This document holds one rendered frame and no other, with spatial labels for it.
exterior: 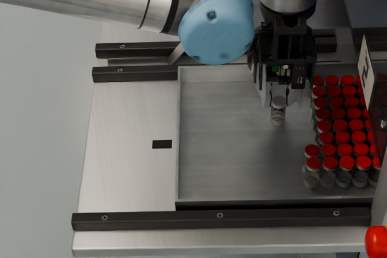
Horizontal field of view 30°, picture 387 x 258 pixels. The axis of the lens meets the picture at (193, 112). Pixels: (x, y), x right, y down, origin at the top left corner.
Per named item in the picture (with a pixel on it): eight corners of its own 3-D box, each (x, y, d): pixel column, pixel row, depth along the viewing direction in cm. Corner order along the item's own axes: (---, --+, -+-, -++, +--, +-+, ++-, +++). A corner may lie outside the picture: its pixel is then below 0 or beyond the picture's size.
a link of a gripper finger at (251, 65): (243, 83, 103) (251, 36, 97) (243, 75, 104) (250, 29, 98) (276, 84, 103) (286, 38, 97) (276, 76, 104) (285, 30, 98)
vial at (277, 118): (284, 115, 111) (285, 95, 107) (285, 126, 109) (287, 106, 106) (269, 115, 111) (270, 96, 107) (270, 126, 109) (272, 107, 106)
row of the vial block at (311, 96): (321, 95, 113) (323, 74, 110) (336, 188, 101) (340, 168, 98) (307, 95, 113) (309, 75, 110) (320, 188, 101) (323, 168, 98)
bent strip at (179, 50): (192, 57, 120) (190, 31, 116) (192, 70, 118) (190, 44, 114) (107, 60, 121) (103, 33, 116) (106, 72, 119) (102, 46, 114)
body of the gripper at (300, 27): (256, 94, 96) (260, 25, 87) (253, 49, 102) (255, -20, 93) (314, 93, 96) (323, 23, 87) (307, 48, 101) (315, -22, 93)
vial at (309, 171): (318, 176, 102) (321, 155, 99) (319, 188, 101) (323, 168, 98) (302, 176, 103) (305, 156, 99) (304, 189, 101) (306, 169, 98)
